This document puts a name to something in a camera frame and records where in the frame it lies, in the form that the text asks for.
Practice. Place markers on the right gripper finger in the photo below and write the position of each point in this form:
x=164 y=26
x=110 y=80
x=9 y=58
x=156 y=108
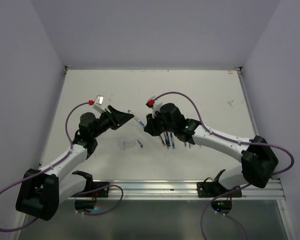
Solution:
x=150 y=120
x=152 y=129

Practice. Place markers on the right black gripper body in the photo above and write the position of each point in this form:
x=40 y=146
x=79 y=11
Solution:
x=169 y=127

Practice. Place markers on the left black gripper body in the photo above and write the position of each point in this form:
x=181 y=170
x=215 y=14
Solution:
x=104 y=123

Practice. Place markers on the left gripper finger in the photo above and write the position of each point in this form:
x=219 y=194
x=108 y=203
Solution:
x=121 y=119
x=119 y=115

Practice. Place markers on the blue capped pen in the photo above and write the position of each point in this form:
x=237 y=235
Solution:
x=137 y=119

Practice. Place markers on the light blue pen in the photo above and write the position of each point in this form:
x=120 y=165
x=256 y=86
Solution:
x=172 y=140

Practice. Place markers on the dark blue pen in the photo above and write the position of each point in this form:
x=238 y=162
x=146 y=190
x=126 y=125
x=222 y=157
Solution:
x=167 y=141

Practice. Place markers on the red ink pen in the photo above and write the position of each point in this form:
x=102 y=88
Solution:
x=162 y=141

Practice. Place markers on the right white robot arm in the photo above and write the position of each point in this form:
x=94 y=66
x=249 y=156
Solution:
x=208 y=137

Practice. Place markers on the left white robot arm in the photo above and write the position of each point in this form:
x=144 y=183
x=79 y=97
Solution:
x=44 y=189

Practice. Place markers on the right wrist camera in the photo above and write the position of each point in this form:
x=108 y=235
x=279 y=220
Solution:
x=155 y=105

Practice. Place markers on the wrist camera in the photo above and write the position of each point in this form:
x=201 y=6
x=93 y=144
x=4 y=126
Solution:
x=155 y=105
x=97 y=105

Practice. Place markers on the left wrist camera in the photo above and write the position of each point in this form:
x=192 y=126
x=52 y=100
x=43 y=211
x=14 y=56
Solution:
x=97 y=105

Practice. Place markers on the aluminium front rail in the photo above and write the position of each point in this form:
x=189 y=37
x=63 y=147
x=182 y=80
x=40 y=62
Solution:
x=180 y=190

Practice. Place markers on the aluminium rail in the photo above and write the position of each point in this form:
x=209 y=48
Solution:
x=251 y=110
x=180 y=190

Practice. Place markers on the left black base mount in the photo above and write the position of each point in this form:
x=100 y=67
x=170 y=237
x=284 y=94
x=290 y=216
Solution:
x=86 y=201

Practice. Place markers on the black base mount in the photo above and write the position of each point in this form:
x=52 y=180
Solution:
x=210 y=188
x=86 y=201

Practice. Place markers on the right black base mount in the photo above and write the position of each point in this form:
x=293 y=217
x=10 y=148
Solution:
x=210 y=188

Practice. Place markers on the aluminium right side rail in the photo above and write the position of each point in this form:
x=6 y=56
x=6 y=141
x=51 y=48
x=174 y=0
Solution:
x=251 y=110

